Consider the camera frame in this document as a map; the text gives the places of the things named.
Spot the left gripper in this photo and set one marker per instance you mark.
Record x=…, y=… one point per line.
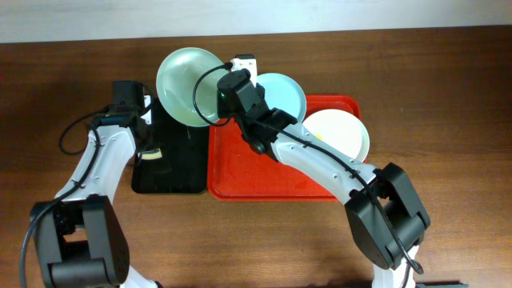
x=141, y=134

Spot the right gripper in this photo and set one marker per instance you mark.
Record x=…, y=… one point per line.
x=258, y=95

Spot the green and yellow sponge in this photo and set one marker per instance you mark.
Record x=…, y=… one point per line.
x=150, y=155

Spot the light green plate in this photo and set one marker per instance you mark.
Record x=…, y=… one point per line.
x=186, y=92

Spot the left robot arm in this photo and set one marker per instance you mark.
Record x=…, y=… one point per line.
x=78, y=239

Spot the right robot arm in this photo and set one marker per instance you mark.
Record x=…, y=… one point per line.
x=386, y=216

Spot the black plastic tray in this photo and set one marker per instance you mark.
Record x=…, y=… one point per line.
x=182, y=169

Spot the red plastic tray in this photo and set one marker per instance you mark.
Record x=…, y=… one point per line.
x=236, y=173

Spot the light blue plate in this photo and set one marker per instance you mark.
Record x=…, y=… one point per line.
x=282, y=92

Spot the white plate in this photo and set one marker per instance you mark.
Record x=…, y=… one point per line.
x=340, y=130

